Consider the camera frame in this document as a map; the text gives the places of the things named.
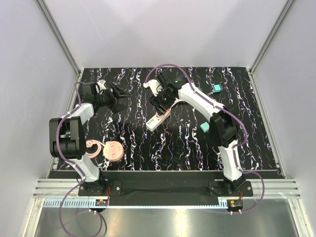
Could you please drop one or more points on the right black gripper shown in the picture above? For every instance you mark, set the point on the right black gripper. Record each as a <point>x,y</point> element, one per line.
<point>155,100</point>

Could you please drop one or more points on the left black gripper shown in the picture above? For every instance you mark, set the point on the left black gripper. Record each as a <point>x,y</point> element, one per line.
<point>116,107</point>

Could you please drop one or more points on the pink cube plug adapter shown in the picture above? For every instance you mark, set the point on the pink cube plug adapter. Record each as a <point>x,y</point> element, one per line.
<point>165,115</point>

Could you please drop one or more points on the white power strip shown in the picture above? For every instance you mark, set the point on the white power strip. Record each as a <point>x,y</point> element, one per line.
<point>154,122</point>

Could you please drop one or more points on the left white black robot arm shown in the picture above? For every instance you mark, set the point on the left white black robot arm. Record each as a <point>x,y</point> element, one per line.
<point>66,135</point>

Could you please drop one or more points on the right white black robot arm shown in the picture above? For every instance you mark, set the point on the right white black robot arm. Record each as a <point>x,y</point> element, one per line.
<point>223,122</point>

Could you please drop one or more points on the teal plug adapter near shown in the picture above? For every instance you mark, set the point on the teal plug adapter near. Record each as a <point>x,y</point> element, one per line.
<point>204,127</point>

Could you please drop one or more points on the teal plug adapter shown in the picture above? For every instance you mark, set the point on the teal plug adapter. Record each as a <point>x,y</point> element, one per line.
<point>204,127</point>
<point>217,88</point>

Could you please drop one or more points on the teal plug adapter far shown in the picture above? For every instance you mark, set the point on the teal plug adapter far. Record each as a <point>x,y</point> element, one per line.
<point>217,88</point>

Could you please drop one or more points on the black marbled table mat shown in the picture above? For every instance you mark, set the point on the black marbled table mat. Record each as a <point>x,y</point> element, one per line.
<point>178,143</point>

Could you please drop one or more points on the pink round power socket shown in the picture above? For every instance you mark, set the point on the pink round power socket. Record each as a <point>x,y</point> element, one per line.
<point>113,151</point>

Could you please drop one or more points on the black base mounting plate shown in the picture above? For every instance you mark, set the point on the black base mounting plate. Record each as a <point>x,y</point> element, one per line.
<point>170,188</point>

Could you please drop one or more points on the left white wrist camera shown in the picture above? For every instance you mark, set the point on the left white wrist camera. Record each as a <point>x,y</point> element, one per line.
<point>101,86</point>

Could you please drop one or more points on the left aluminium frame post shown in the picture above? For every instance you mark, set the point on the left aluminium frame post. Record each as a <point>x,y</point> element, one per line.
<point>58,36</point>

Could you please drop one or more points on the aluminium frame post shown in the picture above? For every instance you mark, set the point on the aluminium frame post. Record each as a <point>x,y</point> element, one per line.
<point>58,36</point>
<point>274,30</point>

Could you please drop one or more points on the white slotted cable duct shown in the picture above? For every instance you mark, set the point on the white slotted cable duct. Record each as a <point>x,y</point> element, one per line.
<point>76,202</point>

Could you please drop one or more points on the right aluminium frame post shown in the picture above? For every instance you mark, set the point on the right aluminium frame post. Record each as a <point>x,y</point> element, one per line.
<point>274,30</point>

